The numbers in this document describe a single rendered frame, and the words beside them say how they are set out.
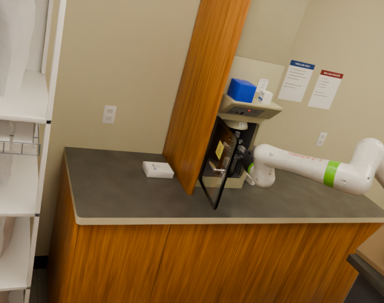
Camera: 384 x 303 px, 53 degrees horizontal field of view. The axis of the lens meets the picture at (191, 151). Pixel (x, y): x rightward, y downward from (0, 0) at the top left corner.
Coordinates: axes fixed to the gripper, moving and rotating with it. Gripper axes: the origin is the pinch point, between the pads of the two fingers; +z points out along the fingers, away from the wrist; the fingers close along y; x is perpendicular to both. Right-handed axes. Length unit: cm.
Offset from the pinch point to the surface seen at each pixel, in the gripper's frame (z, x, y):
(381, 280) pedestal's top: -82, 27, -51
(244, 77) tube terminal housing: -1.9, -40.6, 8.5
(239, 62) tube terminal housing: -1.9, -47.3, 13.9
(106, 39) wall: 41, -38, 73
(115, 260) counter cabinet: -29, 55, 64
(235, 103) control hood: -13.2, -29.1, 15.5
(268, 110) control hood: -11.3, -27.4, -6.2
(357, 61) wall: 42, -58, -106
